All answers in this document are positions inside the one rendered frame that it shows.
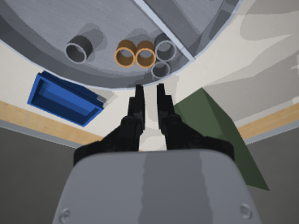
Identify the bronze bushing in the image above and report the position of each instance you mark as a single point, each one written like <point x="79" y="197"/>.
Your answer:
<point x="122" y="60"/>
<point x="145" y="62"/>

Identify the blue open-top crate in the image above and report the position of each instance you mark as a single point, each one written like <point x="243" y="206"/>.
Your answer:
<point x="77" y="104"/>

